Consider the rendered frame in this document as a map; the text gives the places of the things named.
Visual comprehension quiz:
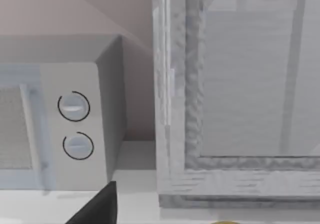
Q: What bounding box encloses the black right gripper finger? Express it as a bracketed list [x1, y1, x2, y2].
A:
[64, 180, 119, 224]

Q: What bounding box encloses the small microwave knob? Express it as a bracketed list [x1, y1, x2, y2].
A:
[62, 131, 95, 161]

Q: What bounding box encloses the large microwave knob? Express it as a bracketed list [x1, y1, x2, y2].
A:
[57, 90, 91, 122]

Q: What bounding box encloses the microwave door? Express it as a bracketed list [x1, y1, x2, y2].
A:
[0, 63, 56, 196]

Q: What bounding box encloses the pale microwave oven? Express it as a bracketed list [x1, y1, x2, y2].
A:
[0, 34, 128, 196]

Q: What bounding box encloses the grey cabinet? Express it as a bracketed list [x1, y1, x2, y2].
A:
[151, 0, 320, 209]

